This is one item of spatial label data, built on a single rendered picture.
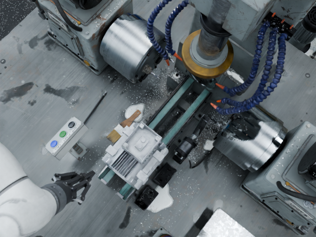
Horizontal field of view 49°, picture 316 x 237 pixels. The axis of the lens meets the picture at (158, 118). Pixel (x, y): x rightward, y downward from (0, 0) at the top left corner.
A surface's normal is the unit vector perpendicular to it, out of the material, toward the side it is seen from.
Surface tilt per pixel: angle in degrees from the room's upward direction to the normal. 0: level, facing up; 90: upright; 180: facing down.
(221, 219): 0
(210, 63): 0
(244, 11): 90
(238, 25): 90
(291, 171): 0
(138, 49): 20
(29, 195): 55
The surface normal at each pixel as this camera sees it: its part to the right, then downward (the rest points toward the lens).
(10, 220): 0.00, -0.04
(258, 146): -0.22, 0.05
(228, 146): -0.54, 0.52
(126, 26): 0.06, -0.30
